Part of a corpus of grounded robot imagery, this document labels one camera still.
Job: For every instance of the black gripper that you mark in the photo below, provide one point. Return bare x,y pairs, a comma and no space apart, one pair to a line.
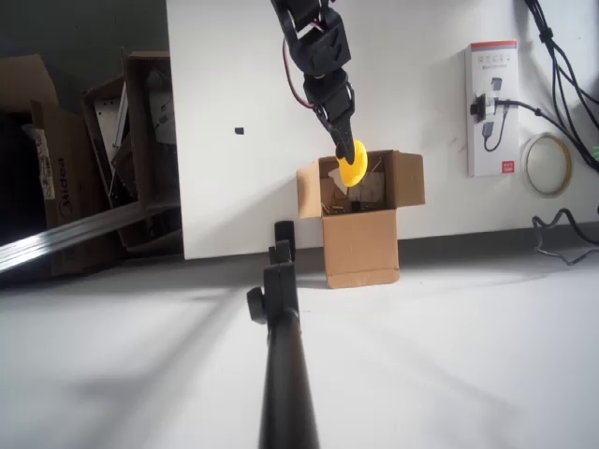
330,99

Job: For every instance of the yellow rubber duck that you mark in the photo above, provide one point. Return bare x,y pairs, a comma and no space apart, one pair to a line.
355,170

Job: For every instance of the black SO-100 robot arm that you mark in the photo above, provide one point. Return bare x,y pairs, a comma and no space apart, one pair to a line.
323,47

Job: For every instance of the brown open cardboard box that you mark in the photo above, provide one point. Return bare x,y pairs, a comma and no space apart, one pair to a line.
360,248

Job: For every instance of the white flat product box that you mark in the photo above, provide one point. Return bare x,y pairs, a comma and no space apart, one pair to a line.
503,149

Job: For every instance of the brown Midea cardboard box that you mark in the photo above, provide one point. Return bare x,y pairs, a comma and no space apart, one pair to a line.
70,187

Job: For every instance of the grey cardboard insert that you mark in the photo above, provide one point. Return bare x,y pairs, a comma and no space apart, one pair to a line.
373,189

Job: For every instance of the small black marker piece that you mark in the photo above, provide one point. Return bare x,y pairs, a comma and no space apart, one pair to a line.
239,130

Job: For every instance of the small black webcam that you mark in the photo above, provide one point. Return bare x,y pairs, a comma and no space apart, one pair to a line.
479,108

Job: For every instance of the clear tape roll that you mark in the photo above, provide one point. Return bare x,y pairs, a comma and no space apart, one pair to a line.
567,154

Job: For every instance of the green terminal connector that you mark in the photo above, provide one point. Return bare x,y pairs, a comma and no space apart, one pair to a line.
595,153

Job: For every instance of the perforated metal bracket plate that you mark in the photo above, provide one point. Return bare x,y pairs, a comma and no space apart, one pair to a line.
110,117

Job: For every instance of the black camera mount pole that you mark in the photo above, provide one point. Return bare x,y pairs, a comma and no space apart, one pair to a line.
285,374

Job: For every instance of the aluminium extrusion rail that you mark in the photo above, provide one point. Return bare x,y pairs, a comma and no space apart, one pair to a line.
70,234

